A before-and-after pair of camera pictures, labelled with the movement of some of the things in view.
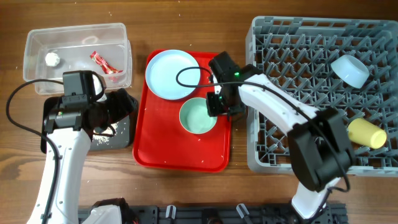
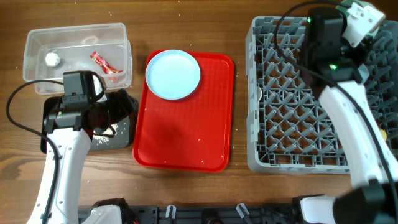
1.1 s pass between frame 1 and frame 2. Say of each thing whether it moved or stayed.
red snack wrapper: stayed
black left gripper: stayed
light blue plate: stayed
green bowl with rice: moved
